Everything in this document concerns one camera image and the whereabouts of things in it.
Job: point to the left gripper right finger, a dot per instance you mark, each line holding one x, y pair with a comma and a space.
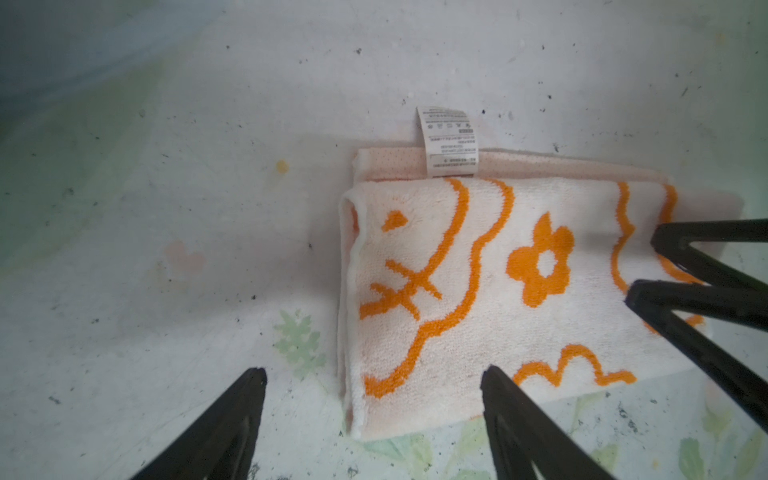
525, 443

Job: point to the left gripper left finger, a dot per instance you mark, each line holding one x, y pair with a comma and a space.
220, 444

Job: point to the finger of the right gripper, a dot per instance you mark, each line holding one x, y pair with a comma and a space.
657, 302
673, 241

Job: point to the orange patterned white towel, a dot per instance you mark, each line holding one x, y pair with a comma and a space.
521, 261

